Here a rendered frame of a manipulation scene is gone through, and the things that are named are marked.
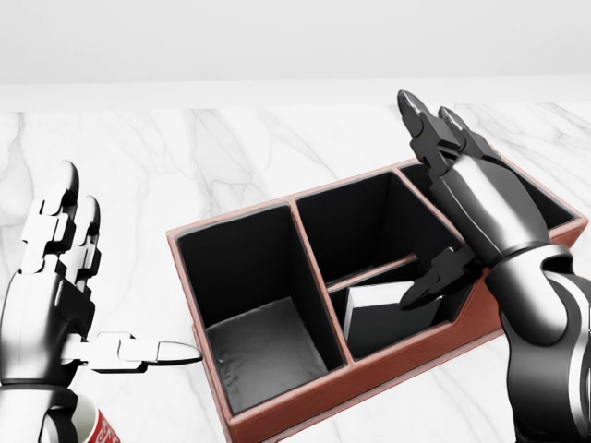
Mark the red-brown desk caddy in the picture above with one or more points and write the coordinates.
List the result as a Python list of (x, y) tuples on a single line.
[(323, 295)]

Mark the black book with white pages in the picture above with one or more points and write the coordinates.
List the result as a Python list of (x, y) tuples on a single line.
[(383, 318)]

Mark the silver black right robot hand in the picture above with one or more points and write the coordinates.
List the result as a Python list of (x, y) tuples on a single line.
[(485, 203)]

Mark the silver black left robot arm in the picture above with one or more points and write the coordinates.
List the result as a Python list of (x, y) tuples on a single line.
[(34, 413)]

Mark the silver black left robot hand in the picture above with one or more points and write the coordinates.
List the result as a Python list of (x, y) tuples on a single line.
[(44, 318)]

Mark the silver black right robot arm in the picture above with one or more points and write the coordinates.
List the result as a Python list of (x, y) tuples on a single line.
[(545, 346)]

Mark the red and white mug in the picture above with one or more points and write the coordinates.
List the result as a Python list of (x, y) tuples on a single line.
[(94, 422)]

